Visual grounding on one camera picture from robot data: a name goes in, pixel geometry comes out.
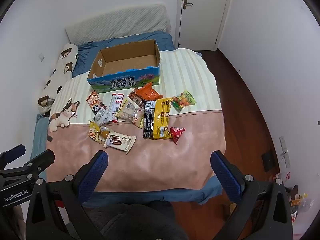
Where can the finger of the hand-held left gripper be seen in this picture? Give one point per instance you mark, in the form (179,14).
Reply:
(41,159)
(16,151)

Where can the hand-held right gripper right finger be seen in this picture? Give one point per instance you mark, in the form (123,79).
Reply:
(225,172)

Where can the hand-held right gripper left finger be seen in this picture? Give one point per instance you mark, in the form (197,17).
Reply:
(95,171)

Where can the silver white snack packet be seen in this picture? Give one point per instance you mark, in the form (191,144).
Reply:
(101,117)

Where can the brown snack packet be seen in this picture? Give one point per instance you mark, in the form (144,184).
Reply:
(136,98)

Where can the blue printed cardboard box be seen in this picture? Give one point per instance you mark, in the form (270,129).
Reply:
(117,83)

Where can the yellow mushroom print snack packet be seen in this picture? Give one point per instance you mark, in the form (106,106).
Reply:
(96,132)

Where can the white chocolate biscuit packet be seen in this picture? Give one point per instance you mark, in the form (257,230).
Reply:
(120,141)

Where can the striped pink cat print blanket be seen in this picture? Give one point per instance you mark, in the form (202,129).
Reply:
(155,162)

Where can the red triangular snack packet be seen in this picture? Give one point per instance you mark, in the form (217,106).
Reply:
(177,133)

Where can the white power strip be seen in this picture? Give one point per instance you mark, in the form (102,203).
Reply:
(285,152)

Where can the person's dark fuzzy clothing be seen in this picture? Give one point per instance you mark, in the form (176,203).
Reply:
(137,220)

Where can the beige snack packet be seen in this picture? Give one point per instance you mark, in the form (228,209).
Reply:
(130,112)

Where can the red panda print snack packet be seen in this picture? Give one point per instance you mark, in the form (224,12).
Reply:
(96,102)

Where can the white and red bar packet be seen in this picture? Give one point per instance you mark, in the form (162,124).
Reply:
(116,105)

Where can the black snack packet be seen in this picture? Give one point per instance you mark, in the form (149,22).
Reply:
(149,120)

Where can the clutter of bottles and bags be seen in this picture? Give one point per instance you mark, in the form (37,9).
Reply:
(297,197)

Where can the clear bag of colourful candy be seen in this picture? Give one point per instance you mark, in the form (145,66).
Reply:
(183,101)

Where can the orange snack packet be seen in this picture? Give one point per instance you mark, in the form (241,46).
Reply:
(148,92)

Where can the white bear print pillow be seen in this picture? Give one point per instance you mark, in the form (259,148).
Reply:
(63,65)

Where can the grey padded headboard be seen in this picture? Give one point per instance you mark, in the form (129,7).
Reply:
(117,22)

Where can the white door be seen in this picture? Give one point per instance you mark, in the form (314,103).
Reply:
(202,15)

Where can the white wall socket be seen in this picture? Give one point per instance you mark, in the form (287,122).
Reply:
(42,57)

